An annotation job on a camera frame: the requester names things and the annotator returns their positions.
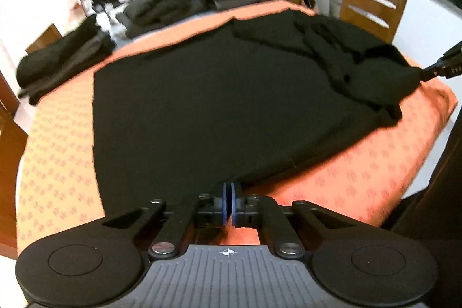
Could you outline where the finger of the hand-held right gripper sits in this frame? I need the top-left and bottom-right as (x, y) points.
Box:
(437, 43), (462, 63)
(420, 60), (462, 81)

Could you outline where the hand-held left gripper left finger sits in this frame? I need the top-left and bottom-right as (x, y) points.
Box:
(102, 182), (229, 259)

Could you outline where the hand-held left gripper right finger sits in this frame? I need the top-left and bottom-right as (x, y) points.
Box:
(231, 182), (362, 259)

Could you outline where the orange patterned mat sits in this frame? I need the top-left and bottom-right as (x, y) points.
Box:
(16, 0), (457, 247)

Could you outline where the person's dark clothing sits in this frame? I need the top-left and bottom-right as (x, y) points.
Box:
(392, 102), (462, 258)

